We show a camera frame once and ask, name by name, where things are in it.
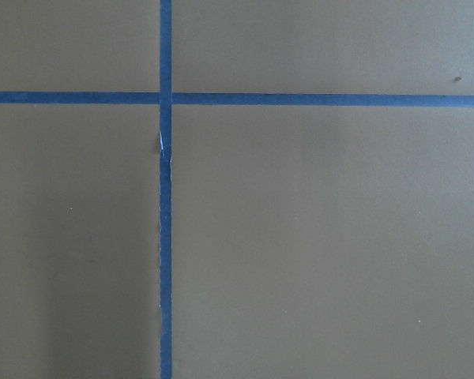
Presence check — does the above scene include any blue tape line lengthwise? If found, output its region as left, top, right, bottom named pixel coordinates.
left=159, top=0, right=173, bottom=379

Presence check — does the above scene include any blue tape line crosswise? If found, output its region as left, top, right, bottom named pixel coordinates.
left=0, top=91, right=474, bottom=108

